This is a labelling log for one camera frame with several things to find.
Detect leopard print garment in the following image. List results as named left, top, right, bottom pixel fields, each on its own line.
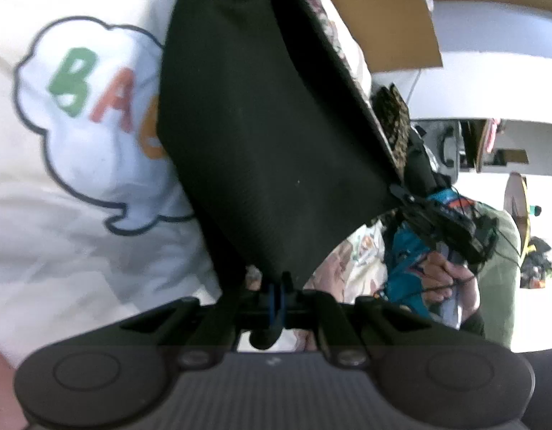
left=371, top=83, right=411, bottom=177

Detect white printed bed sheet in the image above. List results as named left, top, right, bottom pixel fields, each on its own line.
left=0, top=0, right=371, bottom=365

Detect black folded garment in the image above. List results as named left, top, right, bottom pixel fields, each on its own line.
left=403, top=128, right=451, bottom=198

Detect black knit shorts patterned sides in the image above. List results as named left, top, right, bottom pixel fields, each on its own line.
left=157, top=0, right=400, bottom=293

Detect person's right hand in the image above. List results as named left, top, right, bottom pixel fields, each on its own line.
left=421, top=252, right=481, bottom=323

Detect teal patterned garment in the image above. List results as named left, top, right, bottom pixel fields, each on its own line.
left=383, top=187, right=476, bottom=319

